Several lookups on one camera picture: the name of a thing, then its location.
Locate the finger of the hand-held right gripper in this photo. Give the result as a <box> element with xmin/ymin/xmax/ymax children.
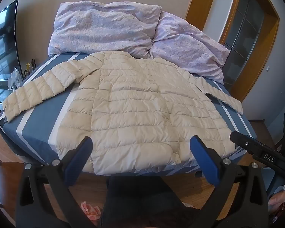
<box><xmin>230</xmin><ymin>131</ymin><xmax>285</xmax><ymax>172</ymax></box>

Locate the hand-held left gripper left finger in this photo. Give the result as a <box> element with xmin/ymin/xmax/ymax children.
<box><xmin>15</xmin><ymin>136</ymin><xmax>105</xmax><ymax>228</ymax></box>

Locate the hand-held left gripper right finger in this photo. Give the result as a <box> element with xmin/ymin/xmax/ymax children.
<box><xmin>189</xmin><ymin>135</ymin><xmax>269</xmax><ymax>228</ymax></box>

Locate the cream puffer jacket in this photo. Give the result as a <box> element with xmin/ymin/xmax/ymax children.
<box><xmin>2</xmin><ymin>51</ymin><xmax>243</xmax><ymax>176</ymax></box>

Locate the person's right hand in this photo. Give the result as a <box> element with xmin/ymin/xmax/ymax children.
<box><xmin>268</xmin><ymin>190</ymin><xmax>285</xmax><ymax>215</ymax></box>

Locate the bed with blue striped sheet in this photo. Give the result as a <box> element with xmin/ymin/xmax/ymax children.
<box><xmin>0</xmin><ymin>52</ymin><xmax>258</xmax><ymax>177</ymax></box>

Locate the clear plastic bag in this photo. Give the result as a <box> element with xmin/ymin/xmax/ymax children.
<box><xmin>8</xmin><ymin>67</ymin><xmax>23</xmax><ymax>91</ymax></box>

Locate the cluster of small bottles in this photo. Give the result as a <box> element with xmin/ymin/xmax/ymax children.
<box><xmin>23</xmin><ymin>59</ymin><xmax>37</xmax><ymax>78</ymax></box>

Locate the lavender floral duvet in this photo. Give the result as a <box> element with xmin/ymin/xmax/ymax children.
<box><xmin>149</xmin><ymin>11</ymin><xmax>231</xmax><ymax>85</ymax></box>

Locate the wooden door with glass panes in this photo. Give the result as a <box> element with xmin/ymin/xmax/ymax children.
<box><xmin>185</xmin><ymin>0</ymin><xmax>281</xmax><ymax>101</ymax></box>

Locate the flat screen television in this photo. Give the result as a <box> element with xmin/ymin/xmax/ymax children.
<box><xmin>0</xmin><ymin>0</ymin><xmax>23</xmax><ymax>91</ymax></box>

